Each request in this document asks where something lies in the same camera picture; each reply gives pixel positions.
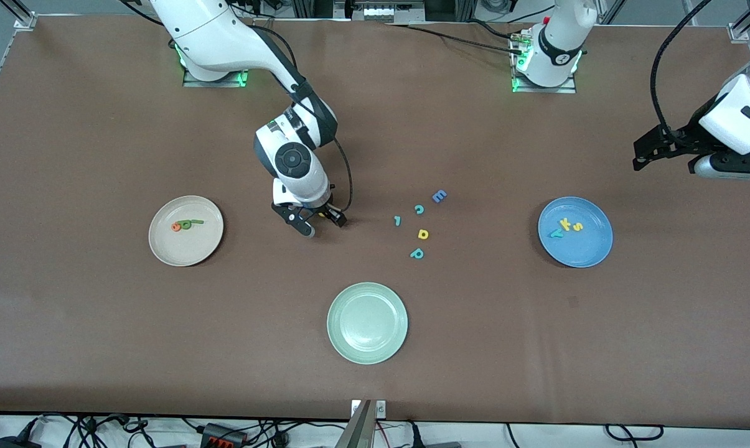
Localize pale green round plate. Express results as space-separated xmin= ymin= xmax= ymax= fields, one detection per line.
xmin=327 ymin=282 xmax=408 ymax=365

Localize long black table cable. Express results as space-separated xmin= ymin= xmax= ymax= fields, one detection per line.
xmin=384 ymin=22 xmax=526 ymax=55

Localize black base cable bundle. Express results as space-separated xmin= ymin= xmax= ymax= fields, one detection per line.
xmin=228 ymin=0 xmax=283 ymax=26

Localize black looped floor cable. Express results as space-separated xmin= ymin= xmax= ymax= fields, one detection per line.
xmin=605 ymin=424 xmax=665 ymax=442

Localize grey metal camera post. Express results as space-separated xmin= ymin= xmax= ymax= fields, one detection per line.
xmin=335 ymin=399 xmax=375 ymax=448

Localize blue round plate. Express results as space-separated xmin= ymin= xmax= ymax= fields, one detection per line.
xmin=538 ymin=197 xmax=614 ymax=269

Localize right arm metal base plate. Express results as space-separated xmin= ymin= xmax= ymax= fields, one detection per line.
xmin=182 ymin=59 xmax=251 ymax=88

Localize black orange power strip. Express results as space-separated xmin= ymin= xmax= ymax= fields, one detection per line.
xmin=202 ymin=423 xmax=249 ymax=447

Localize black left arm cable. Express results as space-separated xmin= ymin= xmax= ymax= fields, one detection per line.
xmin=650 ymin=0 xmax=715 ymax=131

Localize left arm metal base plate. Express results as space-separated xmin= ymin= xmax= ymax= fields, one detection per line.
xmin=510 ymin=31 xmax=578 ymax=94

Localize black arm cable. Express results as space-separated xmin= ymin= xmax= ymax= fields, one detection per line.
xmin=650 ymin=0 xmax=715 ymax=131
xmin=250 ymin=22 xmax=354 ymax=213

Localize beige brown round plate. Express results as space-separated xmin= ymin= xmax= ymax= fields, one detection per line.
xmin=149 ymin=195 xmax=225 ymax=268

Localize metal control box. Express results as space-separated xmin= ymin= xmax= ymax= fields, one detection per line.
xmin=334 ymin=0 xmax=425 ymax=24

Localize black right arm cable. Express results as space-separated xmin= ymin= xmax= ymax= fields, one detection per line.
xmin=250 ymin=22 xmax=354 ymax=213

